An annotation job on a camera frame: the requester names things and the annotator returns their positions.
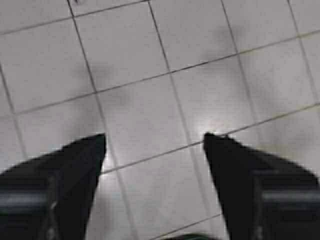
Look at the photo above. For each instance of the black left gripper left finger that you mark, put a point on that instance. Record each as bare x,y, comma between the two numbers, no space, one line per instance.
50,197

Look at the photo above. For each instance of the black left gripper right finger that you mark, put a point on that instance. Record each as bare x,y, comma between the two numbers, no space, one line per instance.
262,196

